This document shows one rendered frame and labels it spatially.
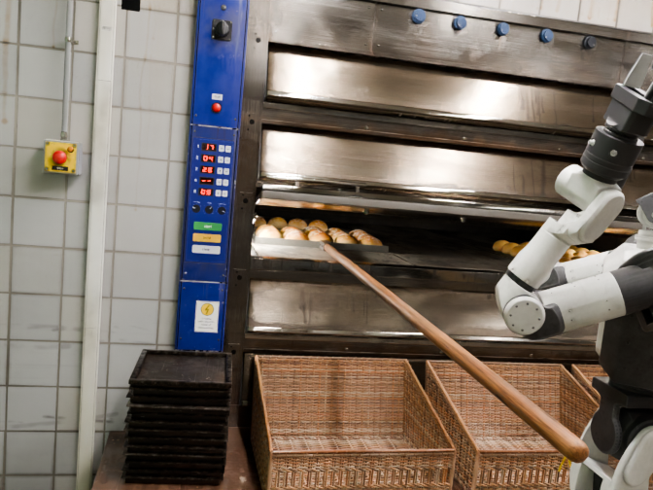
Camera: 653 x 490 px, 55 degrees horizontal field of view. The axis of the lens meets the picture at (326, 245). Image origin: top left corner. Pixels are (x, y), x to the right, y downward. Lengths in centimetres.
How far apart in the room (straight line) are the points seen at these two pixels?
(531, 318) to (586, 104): 139
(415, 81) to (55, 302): 140
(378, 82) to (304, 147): 33
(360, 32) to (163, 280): 105
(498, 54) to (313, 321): 114
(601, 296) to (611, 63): 143
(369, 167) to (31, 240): 112
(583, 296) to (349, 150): 111
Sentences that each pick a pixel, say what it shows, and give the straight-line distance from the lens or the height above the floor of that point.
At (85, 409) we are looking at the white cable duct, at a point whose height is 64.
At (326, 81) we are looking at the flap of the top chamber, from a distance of 216.
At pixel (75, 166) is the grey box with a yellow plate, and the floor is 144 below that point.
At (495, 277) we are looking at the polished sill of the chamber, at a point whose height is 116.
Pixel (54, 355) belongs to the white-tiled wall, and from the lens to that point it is 225.
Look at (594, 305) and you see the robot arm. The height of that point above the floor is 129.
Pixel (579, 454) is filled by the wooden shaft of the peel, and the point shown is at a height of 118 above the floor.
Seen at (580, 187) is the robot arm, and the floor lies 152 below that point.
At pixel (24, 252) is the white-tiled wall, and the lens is 219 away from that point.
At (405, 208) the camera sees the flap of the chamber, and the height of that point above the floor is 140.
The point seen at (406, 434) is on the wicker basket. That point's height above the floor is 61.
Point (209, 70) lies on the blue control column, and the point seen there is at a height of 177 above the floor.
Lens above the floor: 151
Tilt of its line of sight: 7 degrees down
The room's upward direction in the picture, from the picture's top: 6 degrees clockwise
